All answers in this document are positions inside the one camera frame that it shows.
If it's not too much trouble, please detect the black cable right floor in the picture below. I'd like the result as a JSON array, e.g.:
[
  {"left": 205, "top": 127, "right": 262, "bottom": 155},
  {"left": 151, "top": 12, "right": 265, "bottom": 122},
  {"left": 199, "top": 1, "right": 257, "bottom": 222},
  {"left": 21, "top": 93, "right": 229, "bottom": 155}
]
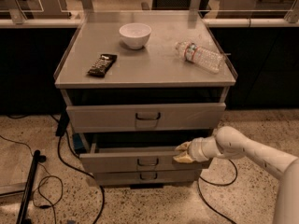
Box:
[{"left": 196, "top": 159, "right": 239, "bottom": 224}]

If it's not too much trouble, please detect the white ceramic bowl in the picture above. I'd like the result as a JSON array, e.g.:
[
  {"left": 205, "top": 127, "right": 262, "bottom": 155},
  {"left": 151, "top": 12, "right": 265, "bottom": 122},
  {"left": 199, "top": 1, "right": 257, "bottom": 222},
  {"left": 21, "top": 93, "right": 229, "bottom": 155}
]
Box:
[{"left": 119, "top": 23, "right": 151, "bottom": 49}]

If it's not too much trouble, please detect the grey drawer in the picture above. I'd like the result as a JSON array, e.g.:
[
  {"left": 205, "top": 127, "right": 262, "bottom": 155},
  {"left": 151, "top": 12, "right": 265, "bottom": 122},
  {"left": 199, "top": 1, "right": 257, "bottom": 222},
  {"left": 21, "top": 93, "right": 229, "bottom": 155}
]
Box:
[
  {"left": 94, "top": 170, "right": 201, "bottom": 186},
  {"left": 66, "top": 103, "right": 226, "bottom": 133},
  {"left": 79, "top": 147, "right": 211, "bottom": 173}
]

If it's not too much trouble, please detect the black cable left floor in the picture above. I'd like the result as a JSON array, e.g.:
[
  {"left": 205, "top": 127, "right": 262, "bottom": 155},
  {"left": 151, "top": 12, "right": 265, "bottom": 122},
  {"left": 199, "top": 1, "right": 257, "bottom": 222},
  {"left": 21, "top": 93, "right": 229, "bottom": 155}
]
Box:
[{"left": 50, "top": 114, "right": 106, "bottom": 224}]

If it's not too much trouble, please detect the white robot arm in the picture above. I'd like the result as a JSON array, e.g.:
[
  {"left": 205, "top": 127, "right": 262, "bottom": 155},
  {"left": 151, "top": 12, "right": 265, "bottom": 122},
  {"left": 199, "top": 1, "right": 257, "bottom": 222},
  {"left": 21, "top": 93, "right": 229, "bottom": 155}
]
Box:
[{"left": 173, "top": 126, "right": 299, "bottom": 224}]

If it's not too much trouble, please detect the black cable floor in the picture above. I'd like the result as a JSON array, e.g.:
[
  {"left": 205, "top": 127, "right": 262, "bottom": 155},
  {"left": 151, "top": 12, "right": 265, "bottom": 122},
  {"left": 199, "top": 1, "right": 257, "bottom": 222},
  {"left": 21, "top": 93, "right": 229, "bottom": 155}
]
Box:
[
  {"left": 50, "top": 114, "right": 106, "bottom": 224},
  {"left": 196, "top": 159, "right": 239, "bottom": 224}
]

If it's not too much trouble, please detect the black power adapter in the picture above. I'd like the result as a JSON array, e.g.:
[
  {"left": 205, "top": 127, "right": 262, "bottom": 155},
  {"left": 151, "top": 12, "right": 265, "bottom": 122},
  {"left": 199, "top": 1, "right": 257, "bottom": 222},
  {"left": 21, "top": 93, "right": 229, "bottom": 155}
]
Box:
[{"left": 56, "top": 111, "right": 69, "bottom": 137}]

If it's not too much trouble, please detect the clear plastic water bottle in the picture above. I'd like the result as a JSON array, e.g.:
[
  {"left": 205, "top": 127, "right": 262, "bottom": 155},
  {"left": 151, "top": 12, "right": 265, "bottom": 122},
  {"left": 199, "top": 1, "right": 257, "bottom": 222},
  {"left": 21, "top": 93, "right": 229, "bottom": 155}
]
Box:
[{"left": 175, "top": 41, "right": 224, "bottom": 74}]

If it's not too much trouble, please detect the grey drawer cabinet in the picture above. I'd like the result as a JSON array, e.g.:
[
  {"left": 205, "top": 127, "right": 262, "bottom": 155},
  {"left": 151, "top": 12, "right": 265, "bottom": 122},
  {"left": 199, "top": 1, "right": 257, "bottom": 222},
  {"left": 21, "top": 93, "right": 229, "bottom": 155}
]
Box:
[{"left": 53, "top": 10, "right": 238, "bottom": 189}]

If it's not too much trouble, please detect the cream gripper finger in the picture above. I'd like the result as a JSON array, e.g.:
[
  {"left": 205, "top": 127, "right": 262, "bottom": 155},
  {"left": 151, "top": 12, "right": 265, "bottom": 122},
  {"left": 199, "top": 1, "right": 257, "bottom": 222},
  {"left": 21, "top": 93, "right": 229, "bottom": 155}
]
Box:
[
  {"left": 173, "top": 151, "right": 193, "bottom": 163},
  {"left": 175, "top": 141, "right": 191, "bottom": 151}
]

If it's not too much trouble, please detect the dark snack bar packet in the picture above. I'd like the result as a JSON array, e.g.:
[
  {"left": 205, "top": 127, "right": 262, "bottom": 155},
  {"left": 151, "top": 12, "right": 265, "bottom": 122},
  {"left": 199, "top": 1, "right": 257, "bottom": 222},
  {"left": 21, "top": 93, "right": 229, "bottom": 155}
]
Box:
[{"left": 87, "top": 54, "right": 118, "bottom": 77}]

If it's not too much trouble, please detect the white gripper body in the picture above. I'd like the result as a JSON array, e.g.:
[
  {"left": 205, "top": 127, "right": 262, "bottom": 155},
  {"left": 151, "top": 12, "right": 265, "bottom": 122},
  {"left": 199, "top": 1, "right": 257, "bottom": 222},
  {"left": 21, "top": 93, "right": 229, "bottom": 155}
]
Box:
[{"left": 188, "top": 136, "right": 221, "bottom": 162}]

